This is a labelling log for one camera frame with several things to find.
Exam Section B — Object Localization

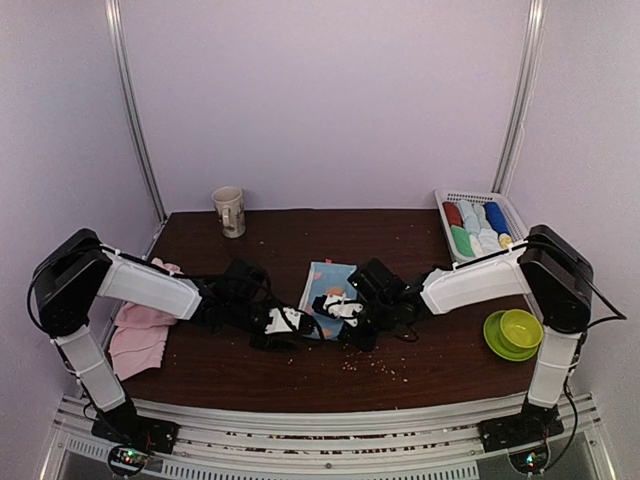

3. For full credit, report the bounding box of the circuit board with leds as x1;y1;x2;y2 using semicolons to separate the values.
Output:
509;446;550;475
107;445;150;476

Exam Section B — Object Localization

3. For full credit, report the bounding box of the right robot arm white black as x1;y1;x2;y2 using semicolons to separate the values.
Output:
348;224;593;442

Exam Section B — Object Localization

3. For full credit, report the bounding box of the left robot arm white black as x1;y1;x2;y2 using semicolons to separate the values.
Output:
26;228;321;444

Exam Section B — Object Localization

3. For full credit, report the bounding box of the left circuit board with leds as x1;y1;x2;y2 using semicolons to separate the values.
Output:
107;445;150;476

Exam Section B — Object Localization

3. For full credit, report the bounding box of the light blue rolled towel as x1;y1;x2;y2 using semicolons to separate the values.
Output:
457;199;492;234

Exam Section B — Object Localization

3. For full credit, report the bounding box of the beige ceramic mug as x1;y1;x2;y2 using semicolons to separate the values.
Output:
211;186;246;239

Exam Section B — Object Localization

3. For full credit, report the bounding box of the right circuit board with leds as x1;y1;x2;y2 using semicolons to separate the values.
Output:
509;446;550;475

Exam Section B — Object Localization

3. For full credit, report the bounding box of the blue polka dot towel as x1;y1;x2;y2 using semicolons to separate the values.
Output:
299;262;357;341

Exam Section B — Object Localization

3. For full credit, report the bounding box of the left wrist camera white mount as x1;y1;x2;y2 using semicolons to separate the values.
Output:
264;307;315;336

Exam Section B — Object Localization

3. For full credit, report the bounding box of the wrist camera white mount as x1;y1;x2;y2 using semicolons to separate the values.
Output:
264;307;315;336
312;294;364;327

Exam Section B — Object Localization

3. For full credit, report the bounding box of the green plastic bowl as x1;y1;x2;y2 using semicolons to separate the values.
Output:
499;309;544;352

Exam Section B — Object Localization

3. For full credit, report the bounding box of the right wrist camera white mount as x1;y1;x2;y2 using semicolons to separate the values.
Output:
312;294;364;327

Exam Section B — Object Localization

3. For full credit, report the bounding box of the yellow rolled towel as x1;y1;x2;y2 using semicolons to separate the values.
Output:
498;234;514;249

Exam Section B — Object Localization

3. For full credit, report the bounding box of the pink towel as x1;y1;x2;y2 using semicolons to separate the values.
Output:
108;257;182;381

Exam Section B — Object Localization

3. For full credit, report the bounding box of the right aluminium frame post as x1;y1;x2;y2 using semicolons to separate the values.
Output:
492;0;547;196

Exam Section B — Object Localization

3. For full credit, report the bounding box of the green rolled towel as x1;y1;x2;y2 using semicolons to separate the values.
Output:
450;225;475;258

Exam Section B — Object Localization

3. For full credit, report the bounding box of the dark blue rolled towel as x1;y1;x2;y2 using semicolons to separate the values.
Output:
484;202;511;235

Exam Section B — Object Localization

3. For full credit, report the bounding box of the aluminium front rail frame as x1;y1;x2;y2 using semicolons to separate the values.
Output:
35;394;625;479

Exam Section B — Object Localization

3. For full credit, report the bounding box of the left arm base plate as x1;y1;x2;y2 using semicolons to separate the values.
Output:
91;415;179;454

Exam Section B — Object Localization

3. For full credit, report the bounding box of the white plastic basket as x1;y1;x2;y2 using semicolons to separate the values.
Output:
434;189;529;264

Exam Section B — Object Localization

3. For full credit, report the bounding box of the white rolled towel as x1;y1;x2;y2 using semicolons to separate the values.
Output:
469;228;503;258

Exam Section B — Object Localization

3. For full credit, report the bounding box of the left aluminium frame post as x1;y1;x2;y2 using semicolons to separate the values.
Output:
104;0;168;223

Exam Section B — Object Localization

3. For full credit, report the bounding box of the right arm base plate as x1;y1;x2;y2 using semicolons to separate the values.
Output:
478;414;564;453

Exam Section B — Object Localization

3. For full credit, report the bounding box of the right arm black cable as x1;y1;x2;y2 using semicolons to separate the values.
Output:
524;239;629;451

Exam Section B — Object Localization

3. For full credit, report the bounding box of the aluminium frame post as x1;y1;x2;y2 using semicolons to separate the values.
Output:
492;0;547;196
104;0;168;223

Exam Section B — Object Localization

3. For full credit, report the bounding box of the green plastic plate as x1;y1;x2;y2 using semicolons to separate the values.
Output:
483;310;539;362

